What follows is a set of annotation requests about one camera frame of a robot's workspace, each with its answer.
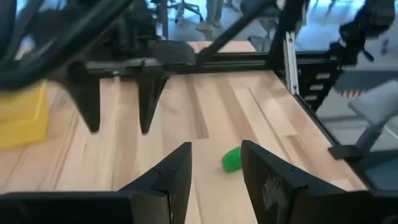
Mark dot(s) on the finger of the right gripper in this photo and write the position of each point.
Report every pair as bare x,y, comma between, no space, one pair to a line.
88,102
148,99

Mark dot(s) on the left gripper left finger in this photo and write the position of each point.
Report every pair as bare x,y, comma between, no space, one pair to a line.
174,186

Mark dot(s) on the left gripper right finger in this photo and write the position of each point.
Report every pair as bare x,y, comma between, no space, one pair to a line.
273,193

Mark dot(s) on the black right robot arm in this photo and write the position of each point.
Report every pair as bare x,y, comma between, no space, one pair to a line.
46,49

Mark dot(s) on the grey office chair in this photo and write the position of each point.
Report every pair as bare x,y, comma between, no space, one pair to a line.
376,102

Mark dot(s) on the yellow plastic basket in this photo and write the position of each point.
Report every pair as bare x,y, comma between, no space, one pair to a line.
21,124

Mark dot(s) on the person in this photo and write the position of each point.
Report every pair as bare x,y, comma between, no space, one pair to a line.
213,12

